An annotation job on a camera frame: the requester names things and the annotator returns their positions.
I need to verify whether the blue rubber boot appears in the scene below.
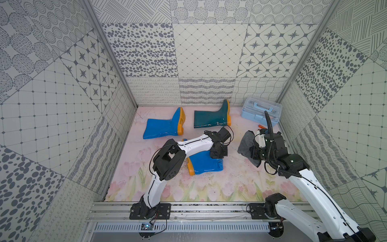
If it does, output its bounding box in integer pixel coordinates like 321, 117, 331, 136
186, 150, 223, 176
143, 107, 185, 139

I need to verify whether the grey microfibre cloth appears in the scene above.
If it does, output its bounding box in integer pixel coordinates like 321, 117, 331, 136
237, 131, 261, 167

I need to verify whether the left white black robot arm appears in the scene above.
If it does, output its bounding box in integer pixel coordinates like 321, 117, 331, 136
140, 128, 232, 214

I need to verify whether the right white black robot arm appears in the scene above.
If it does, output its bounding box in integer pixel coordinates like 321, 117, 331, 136
250, 129, 376, 242

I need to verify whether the green rubber boot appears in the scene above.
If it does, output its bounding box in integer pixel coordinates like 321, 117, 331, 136
193, 99, 231, 129

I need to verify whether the light blue plastic toolbox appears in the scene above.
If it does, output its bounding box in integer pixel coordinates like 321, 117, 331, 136
241, 97, 283, 126

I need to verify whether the white ventilation grille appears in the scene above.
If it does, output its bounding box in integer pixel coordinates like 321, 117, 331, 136
95, 221, 270, 233

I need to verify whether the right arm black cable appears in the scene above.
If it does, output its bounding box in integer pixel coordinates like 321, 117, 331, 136
264, 110, 274, 143

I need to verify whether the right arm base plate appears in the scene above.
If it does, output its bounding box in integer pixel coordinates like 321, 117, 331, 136
246, 203, 286, 220

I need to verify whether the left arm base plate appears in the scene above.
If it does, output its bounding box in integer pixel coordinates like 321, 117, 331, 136
129, 202, 171, 220

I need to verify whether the aluminium mounting rail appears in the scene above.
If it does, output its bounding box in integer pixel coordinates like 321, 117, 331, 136
86, 201, 333, 223

